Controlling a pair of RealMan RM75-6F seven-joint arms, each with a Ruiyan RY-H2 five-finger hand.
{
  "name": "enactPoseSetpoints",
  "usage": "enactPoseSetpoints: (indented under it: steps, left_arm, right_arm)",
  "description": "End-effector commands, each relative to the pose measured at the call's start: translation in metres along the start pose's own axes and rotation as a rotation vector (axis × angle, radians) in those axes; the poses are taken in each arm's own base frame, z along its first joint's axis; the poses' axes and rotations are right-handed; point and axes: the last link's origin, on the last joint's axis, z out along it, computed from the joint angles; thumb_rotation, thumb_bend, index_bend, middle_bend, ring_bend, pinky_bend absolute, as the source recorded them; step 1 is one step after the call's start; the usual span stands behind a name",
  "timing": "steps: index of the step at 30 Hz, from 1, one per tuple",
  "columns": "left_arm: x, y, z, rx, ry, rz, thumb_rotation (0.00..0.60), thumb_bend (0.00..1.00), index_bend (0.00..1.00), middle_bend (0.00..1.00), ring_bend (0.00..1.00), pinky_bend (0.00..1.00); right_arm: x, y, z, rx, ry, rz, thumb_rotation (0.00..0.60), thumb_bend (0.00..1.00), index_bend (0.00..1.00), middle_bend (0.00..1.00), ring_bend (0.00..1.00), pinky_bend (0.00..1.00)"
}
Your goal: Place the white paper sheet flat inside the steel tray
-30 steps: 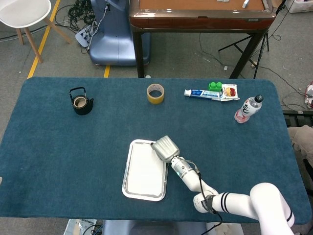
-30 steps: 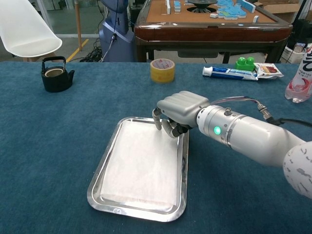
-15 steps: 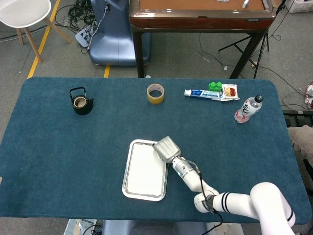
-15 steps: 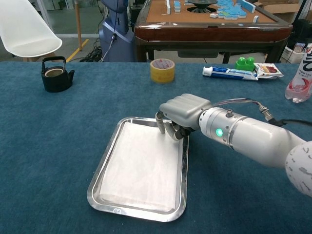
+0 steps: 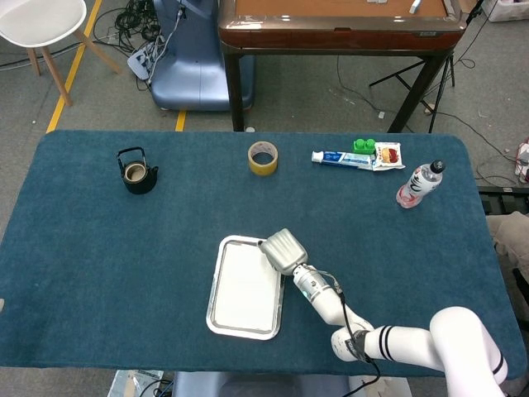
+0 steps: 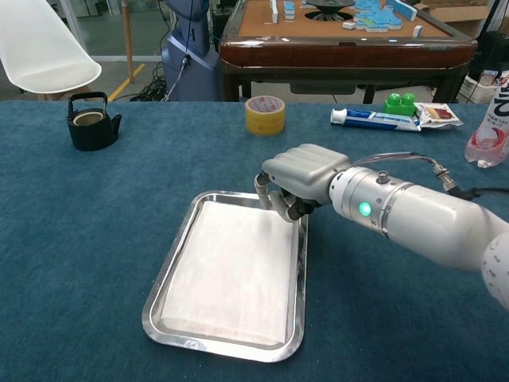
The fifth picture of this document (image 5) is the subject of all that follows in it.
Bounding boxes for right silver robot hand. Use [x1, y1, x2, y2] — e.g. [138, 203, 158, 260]
[258, 227, 309, 276]

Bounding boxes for white translucent paper sheet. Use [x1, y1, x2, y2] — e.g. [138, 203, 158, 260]
[212, 242, 280, 330]

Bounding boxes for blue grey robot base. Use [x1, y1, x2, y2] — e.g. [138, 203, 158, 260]
[149, 0, 255, 112]

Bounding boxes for stainless steel tray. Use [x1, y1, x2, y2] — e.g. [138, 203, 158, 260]
[205, 235, 288, 342]

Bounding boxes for yellow tape roll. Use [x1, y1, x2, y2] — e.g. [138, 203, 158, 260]
[247, 141, 279, 176]

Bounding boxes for blue carpet table cover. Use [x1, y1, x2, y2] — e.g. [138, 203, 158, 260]
[0, 130, 522, 380]

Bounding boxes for blue white toothpaste tube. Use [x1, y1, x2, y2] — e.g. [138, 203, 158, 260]
[311, 150, 379, 172]

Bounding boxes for green building block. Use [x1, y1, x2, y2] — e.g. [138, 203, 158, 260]
[351, 138, 377, 155]

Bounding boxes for grey blue robot torso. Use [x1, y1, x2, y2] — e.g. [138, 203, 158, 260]
[171, 371, 352, 397]

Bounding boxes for red white snack packet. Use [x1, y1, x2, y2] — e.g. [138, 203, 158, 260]
[373, 141, 407, 171]

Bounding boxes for clear bottle pink label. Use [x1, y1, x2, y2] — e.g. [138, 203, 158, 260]
[396, 159, 446, 210]

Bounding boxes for black cast iron teapot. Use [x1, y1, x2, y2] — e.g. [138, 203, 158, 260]
[116, 146, 160, 195]

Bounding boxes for brown mahjong table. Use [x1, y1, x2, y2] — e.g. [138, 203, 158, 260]
[217, 0, 465, 133]

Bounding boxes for beige fabric lump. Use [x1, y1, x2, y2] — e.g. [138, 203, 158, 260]
[485, 209, 529, 265]

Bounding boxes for white power strip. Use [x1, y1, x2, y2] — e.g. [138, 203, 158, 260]
[126, 41, 162, 82]

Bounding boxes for white shell chair wooden legs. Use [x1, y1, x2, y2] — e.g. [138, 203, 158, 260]
[0, 0, 122, 108]

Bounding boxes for thin wrist cable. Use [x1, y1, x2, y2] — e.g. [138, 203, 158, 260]
[317, 270, 381, 392]

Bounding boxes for tangled black floor cables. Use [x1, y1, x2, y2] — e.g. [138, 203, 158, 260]
[93, 0, 166, 55]

